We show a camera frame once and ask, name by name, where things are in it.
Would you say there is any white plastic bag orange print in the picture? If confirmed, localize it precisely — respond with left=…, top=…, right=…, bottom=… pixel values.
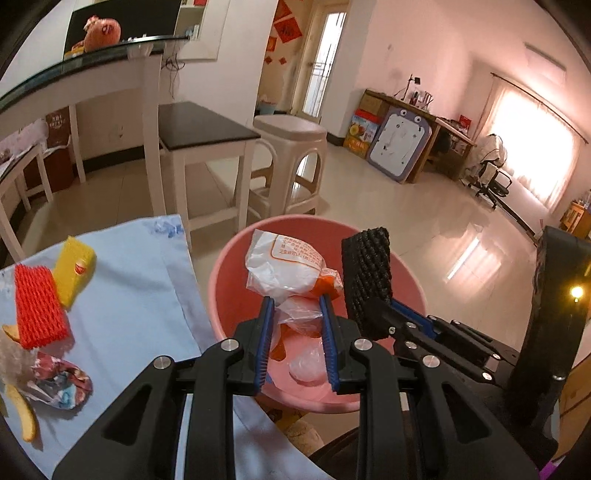
left=245, top=228, right=342, bottom=305

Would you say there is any black office chair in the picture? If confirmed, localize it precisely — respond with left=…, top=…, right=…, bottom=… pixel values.
left=468, top=159, right=514, bottom=209

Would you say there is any yellow fruit peel strip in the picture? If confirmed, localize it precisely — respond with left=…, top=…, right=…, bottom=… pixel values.
left=6, top=383, right=38, bottom=443

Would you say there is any clear crumpled plastic bag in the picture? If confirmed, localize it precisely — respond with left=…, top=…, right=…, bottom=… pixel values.
left=272, top=296, right=325, bottom=343

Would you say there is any beige plastic stool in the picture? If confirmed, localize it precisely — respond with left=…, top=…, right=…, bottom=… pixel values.
left=248, top=114, right=328, bottom=219

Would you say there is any blue framed drawing board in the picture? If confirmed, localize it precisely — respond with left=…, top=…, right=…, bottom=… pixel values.
left=367, top=105, right=433, bottom=184

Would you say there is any wall air conditioner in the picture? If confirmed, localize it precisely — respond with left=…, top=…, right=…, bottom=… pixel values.
left=524, top=42, right=568, bottom=85

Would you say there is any light blue floral cloth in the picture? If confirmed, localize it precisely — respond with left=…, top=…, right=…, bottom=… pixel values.
left=0, top=213, right=333, bottom=480

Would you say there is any white stool dark top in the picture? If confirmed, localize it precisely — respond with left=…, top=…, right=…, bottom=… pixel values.
left=0, top=159, right=28, bottom=265
left=14, top=143, right=54, bottom=212
left=158, top=102, right=262, bottom=237

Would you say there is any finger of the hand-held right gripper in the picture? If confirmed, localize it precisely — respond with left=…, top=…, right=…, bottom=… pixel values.
left=369, top=302, right=498, bottom=385
left=390, top=299, right=505, bottom=371

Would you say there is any white window curtain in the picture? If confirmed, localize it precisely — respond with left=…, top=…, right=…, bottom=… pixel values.
left=480, top=76, right=585, bottom=214

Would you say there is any wooden desk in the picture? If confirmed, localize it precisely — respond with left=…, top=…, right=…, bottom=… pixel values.
left=364, top=89, right=477, bottom=184

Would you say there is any red foam fruit net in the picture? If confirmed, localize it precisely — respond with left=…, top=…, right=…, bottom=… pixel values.
left=14, top=264, right=69, bottom=349

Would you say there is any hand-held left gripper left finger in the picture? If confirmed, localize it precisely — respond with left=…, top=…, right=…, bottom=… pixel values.
left=52, top=296, right=278, bottom=480

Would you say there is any red gift bag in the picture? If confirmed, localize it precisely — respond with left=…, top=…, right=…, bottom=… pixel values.
left=23, top=107, right=75, bottom=193

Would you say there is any black foam fruit net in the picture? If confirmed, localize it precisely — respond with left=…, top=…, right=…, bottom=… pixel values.
left=341, top=227, right=394, bottom=341

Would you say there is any small wooden cabinet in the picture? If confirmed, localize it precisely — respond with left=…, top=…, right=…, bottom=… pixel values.
left=560, top=200, right=591, bottom=239

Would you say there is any white printed plastic bag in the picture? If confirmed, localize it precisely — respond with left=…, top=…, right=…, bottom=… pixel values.
left=0, top=117, right=49, bottom=162

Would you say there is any yellow foam fruit net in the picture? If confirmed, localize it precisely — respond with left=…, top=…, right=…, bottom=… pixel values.
left=54, top=236, right=98, bottom=309

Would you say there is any white glass-top table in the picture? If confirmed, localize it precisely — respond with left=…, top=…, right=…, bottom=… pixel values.
left=0, top=36, right=192, bottom=219

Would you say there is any clear round plastic lid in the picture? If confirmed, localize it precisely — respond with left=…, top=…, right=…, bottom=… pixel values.
left=288, top=345, right=327, bottom=385

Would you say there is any colourful fruit carton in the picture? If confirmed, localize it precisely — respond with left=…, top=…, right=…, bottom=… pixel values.
left=344, top=108, right=384, bottom=158

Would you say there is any red wall decoration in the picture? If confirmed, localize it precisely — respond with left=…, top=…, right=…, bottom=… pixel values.
left=272, top=0, right=304, bottom=43

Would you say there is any crumpled colourful snack wrapper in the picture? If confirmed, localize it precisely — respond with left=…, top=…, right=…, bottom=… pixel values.
left=21, top=351, right=93, bottom=409

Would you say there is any pink plastic basin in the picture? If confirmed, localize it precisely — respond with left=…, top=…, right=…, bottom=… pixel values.
left=208, top=213, right=426, bottom=414

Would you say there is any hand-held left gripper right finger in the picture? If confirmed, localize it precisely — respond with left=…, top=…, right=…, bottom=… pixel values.
left=321, top=294, right=539, bottom=480

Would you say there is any glass balcony door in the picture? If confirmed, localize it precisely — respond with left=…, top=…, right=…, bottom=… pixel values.
left=293, top=2, right=348, bottom=121

